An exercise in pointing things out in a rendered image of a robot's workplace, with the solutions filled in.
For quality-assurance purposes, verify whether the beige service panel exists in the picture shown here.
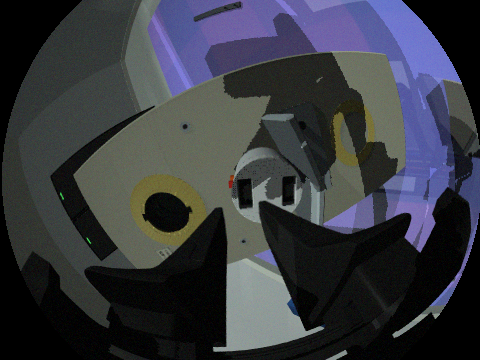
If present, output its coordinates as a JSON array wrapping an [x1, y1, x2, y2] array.
[[73, 51, 405, 269]]

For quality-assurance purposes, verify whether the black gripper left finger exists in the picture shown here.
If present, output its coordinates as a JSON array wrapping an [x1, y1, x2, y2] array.
[[84, 208, 228, 348]]

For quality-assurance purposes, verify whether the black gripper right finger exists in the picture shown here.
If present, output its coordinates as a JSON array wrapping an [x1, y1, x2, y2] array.
[[259, 200, 412, 331]]

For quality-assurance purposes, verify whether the black flat bar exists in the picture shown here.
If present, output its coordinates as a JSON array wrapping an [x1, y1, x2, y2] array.
[[193, 1, 240, 21]]

